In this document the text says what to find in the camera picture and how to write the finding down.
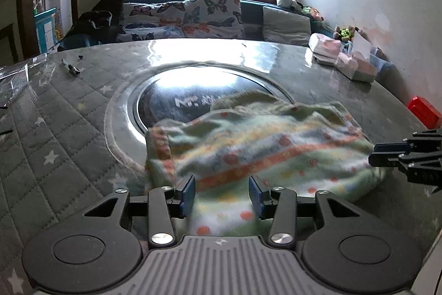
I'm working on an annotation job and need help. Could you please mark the butterfly pillow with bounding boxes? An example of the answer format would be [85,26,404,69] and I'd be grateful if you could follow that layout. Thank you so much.
[115,1,185,43]
[181,0,245,39]

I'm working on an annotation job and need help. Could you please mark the butterfly pillow left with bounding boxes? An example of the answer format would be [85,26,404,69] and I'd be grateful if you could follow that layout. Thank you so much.
[115,1,185,43]

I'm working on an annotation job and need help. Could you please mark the green floral child garment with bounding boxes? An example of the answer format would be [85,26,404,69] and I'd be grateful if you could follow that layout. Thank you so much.
[145,91,386,236]

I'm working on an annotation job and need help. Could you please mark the blue cabinet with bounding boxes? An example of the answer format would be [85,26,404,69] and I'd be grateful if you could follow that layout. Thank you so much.
[34,8,57,53]

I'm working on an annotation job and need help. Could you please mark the white plush toy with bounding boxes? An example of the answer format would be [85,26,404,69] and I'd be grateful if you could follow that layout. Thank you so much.
[276,0,303,11]

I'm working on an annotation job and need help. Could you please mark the small plush toys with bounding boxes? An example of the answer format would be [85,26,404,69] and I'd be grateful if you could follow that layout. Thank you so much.
[333,25,360,43]

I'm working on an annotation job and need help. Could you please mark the clear plastic tray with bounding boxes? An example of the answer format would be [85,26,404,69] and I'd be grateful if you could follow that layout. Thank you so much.
[0,53,47,110]

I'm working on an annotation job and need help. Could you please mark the black bag on sofa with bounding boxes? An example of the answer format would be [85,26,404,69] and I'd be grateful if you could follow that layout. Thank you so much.
[57,0,123,52]

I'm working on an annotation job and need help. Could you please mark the butterfly pillow right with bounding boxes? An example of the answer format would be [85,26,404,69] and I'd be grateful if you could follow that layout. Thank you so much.
[181,0,245,39]

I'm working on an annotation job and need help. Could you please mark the tissue pack front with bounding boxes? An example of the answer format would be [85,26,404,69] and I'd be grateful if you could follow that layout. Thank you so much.
[335,32,378,84]

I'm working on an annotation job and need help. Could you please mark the blue sofa bedding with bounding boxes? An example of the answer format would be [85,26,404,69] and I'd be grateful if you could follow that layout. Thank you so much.
[124,0,333,41]

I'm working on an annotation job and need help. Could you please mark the red plastic stool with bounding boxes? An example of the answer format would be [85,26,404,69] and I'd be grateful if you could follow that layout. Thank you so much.
[407,96,442,129]

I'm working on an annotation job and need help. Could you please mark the clear plastic storage box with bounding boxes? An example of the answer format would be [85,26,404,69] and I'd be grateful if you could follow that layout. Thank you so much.
[348,36,393,76]

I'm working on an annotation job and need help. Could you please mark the grey cushion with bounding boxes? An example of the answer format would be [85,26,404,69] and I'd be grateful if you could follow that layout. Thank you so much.
[262,7,312,46]

